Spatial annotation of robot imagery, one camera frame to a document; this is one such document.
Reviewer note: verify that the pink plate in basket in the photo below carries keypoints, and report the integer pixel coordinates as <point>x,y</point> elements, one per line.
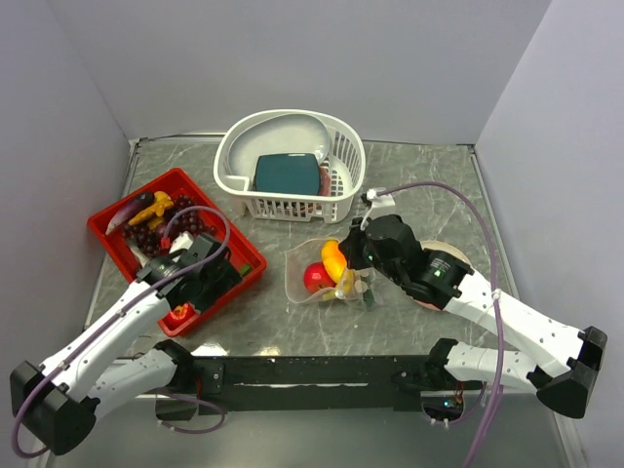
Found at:
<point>326,182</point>

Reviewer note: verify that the black mounting base bar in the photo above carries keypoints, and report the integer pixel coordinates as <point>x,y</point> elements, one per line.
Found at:
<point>313,383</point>

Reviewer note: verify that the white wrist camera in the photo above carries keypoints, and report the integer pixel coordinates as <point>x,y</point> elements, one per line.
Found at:
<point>378,204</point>
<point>181,242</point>

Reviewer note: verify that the orange ginger root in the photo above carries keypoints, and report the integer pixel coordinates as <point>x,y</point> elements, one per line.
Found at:
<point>162,202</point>

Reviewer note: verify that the white fish toy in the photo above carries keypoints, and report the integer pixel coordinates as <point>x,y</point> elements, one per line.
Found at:
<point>140,257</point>

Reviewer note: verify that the red round fruit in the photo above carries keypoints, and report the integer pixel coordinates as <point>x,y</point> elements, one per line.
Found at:
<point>316,278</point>

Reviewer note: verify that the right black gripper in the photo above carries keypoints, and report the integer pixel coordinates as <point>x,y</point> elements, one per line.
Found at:
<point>351,245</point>

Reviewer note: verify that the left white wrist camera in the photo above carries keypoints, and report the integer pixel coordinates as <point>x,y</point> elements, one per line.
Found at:
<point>181,242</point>

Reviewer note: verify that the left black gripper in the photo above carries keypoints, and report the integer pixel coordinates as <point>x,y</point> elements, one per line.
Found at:
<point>226,277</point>

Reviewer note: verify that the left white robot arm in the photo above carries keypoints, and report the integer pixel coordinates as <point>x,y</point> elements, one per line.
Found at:
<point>57,403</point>

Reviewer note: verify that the clear dotted zip bag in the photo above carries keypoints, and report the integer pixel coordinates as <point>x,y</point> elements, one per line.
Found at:
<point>298,258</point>

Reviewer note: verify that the white oval plate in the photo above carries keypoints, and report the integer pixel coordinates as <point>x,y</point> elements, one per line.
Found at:
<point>290,133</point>

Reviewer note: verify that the teal square plate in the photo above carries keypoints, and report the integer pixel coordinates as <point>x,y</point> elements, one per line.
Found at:
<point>288,173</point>

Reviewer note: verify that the white plastic basket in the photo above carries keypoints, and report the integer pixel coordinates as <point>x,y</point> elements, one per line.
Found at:
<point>346,162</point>

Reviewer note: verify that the pink round plate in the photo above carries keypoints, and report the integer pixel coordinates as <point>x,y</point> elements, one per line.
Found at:
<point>453,251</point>

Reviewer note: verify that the green cucumber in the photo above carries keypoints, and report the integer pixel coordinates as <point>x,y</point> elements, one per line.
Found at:
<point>369,299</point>

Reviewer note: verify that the purple grapes bunch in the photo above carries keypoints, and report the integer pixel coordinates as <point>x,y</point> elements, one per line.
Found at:
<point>148,235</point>

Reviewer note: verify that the purple eggplant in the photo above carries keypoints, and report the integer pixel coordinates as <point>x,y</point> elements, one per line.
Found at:
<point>138,203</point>

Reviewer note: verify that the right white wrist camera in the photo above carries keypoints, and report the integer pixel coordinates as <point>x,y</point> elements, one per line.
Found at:
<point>378,204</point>

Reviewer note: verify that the yellow banana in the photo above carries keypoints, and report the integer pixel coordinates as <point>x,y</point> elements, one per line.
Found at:
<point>341,291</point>

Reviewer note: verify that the orange yellow mango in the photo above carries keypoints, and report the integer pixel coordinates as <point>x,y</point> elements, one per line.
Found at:
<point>333,260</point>

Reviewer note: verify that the red plastic tray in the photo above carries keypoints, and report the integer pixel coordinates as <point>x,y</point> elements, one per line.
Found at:
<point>176,182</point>

